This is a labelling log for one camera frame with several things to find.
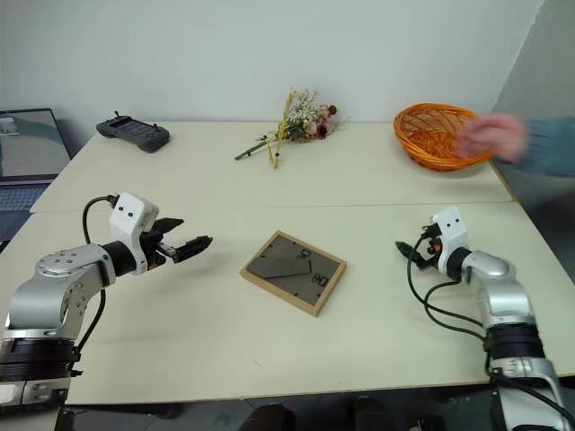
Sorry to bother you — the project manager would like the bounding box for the laptop computer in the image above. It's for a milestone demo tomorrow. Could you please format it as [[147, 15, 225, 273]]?
[[0, 107, 74, 243]]

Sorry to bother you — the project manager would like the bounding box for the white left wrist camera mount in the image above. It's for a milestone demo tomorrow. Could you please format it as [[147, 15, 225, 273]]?
[[109, 192, 161, 275]]

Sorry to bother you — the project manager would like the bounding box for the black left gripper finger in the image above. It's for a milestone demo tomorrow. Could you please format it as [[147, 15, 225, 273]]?
[[172, 234, 215, 266], [152, 217, 186, 234]]

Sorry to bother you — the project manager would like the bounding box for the wooden picture frame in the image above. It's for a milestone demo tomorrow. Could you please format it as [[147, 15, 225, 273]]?
[[239, 230, 348, 318]]

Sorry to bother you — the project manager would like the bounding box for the dried flower bouquet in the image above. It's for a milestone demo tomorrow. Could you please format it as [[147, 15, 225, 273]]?
[[234, 88, 341, 171]]

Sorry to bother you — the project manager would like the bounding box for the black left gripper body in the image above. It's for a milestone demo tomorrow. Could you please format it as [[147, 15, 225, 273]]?
[[139, 226, 179, 272]]

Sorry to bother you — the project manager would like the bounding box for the person's bare hand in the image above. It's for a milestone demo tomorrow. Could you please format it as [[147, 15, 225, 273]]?
[[456, 112, 530, 164]]

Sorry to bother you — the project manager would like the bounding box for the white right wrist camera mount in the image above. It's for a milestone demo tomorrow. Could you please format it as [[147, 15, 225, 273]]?
[[430, 206, 469, 276]]

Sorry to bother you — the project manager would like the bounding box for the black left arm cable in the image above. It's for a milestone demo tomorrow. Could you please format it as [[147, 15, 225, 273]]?
[[71, 194, 120, 376]]

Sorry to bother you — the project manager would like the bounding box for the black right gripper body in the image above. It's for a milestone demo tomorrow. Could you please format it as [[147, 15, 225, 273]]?
[[410, 224, 440, 273]]

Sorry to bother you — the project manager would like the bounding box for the orange wicker basket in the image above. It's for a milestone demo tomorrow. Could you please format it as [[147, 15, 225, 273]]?
[[393, 102, 496, 173]]

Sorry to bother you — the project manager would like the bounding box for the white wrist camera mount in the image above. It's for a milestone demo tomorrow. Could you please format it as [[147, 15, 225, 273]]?
[[109, 192, 161, 275], [430, 206, 469, 276]]

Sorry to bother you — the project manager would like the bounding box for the grey handheld remote controller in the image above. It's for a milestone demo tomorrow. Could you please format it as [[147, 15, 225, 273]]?
[[95, 110, 172, 154]]

